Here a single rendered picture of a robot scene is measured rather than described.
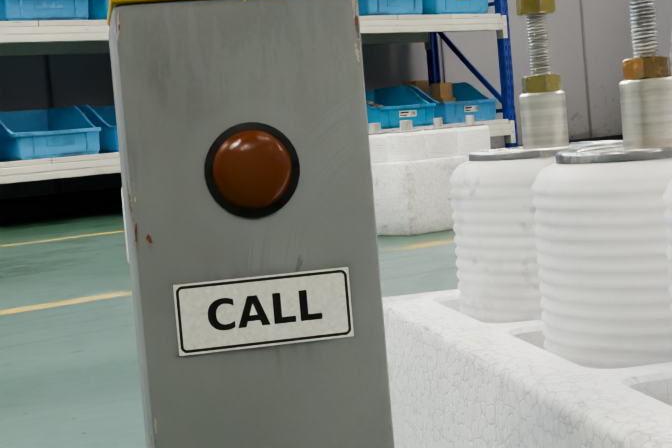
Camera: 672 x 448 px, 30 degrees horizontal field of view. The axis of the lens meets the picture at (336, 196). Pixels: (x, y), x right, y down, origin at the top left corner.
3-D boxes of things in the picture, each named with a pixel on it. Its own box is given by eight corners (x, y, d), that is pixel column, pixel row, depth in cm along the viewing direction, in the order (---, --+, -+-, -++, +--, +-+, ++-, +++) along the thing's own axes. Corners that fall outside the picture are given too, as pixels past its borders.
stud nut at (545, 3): (511, 15, 60) (509, -2, 60) (522, 17, 62) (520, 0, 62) (550, 10, 59) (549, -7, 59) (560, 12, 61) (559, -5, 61)
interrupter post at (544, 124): (515, 163, 60) (510, 95, 60) (530, 160, 63) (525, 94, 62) (564, 160, 59) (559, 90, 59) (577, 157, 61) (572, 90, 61)
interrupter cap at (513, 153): (446, 170, 59) (445, 155, 59) (498, 161, 66) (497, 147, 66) (604, 160, 56) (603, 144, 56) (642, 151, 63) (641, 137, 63)
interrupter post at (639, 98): (669, 160, 51) (663, 78, 51) (695, 160, 48) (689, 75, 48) (613, 165, 50) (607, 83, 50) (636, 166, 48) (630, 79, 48)
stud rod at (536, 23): (531, 126, 61) (519, -30, 60) (537, 126, 62) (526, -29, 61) (551, 125, 60) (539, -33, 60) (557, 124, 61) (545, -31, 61)
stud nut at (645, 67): (662, 78, 50) (660, 57, 50) (680, 76, 49) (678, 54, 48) (615, 82, 50) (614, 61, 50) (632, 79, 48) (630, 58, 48)
